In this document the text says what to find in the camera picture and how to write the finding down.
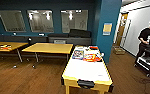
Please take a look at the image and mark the colourful magazines on table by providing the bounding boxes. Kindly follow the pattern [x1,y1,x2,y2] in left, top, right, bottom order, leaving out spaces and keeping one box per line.
[71,49,85,61]

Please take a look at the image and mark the white board game box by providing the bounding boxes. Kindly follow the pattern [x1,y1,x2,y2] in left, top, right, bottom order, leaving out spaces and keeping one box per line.
[75,45,101,54]

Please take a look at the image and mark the black sofa cushion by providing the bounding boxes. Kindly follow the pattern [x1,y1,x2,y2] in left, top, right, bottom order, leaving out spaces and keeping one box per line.
[68,29,92,39]

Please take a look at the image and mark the flat white box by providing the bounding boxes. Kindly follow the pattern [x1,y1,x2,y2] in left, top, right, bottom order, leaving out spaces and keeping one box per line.
[53,39,67,45]

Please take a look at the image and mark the small red game item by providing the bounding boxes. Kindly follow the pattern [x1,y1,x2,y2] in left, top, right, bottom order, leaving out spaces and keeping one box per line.
[88,45,99,51]

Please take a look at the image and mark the long wooden table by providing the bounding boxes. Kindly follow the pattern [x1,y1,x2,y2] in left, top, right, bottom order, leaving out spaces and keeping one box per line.
[0,41,30,63]
[21,42,75,63]

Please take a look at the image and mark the interior glass window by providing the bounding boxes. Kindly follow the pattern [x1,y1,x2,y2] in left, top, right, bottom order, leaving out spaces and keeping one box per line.
[0,9,27,33]
[60,9,89,34]
[26,9,55,34]

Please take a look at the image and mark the beige paper notice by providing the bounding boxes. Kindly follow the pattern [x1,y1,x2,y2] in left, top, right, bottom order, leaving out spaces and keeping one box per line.
[102,22,113,36]

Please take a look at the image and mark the brown cardboard box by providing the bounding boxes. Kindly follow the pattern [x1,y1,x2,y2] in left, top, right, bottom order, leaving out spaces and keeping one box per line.
[112,45,126,56]

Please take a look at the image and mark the dark grey sofa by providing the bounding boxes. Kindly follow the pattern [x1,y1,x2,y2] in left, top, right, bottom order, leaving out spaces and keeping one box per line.
[0,29,92,46]

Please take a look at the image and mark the brown wooden door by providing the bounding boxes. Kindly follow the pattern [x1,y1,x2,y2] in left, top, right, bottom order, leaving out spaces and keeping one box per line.
[115,13,129,48]

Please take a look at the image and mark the wood framed glass door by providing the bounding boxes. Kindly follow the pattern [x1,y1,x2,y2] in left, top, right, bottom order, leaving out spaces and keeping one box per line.
[122,18,133,49]

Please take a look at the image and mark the person in black shirt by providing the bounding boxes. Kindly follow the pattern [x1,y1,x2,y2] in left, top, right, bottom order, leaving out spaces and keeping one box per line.
[135,18,150,63]

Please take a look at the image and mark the colourful game pieces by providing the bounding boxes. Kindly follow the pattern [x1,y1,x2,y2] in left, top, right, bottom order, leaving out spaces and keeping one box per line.
[0,44,12,51]

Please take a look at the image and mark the black wheeled cart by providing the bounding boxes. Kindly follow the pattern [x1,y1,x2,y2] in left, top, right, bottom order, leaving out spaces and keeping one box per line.
[134,31,150,78]

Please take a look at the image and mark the white wall plate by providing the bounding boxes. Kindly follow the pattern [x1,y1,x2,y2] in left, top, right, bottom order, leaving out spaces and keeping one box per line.
[38,32,46,37]

